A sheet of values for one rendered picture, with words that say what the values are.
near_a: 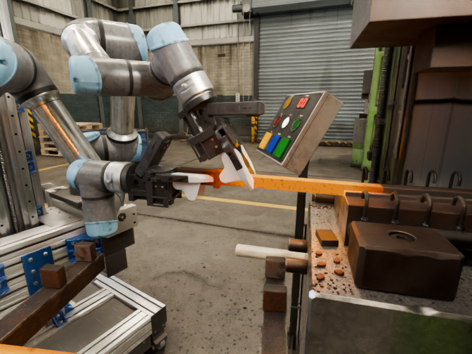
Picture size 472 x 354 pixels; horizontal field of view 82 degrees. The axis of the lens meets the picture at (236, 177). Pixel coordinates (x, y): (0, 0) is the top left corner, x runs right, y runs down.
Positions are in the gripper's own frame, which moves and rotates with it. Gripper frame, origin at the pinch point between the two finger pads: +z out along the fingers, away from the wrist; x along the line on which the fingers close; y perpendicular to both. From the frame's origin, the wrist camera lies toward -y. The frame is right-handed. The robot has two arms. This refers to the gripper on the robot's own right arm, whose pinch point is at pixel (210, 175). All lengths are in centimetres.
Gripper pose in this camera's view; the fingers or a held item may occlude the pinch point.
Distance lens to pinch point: 60.0
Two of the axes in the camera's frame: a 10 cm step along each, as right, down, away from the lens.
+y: -0.1, 9.7, 2.5
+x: -2.5, 2.4, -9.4
